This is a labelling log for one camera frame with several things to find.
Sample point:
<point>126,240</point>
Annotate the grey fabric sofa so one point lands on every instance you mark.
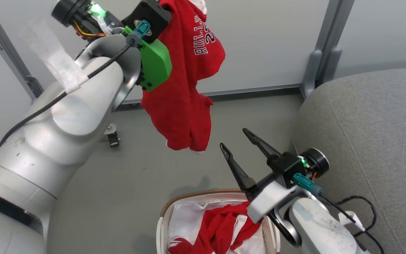
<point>365,141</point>

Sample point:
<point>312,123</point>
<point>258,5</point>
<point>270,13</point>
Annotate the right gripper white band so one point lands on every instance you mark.
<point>270,201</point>

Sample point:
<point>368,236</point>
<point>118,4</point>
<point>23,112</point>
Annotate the red and white garment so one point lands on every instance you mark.
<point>220,229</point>

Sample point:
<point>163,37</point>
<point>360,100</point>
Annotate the white garment with red trim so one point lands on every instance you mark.
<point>256,243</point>

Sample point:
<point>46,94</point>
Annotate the small white tape tag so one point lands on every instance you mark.
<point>347,218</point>

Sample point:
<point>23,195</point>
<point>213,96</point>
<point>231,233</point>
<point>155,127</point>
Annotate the short grey post foot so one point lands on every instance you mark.
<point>312,74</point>

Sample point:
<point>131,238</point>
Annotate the slanted grey partition post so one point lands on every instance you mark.
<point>2,46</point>

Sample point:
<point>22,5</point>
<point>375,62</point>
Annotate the white laundry basket brown rim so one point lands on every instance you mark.
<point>162,222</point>

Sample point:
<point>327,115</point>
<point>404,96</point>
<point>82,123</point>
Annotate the upright grey partition post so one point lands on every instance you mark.
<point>333,28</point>

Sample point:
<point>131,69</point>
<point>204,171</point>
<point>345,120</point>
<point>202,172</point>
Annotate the white grey robot left arm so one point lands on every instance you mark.
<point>48,141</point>

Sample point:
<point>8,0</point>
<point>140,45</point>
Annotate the large translucent white tape strip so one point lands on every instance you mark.
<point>56,60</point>

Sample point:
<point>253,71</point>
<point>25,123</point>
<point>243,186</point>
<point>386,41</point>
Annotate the red Bulls jersey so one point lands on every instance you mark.
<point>178,106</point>

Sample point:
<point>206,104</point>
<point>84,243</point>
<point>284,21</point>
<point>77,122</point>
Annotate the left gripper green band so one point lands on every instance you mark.
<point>155,63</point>

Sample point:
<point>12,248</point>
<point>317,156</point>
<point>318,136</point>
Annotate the white grey robot right arm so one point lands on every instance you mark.
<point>315,229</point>

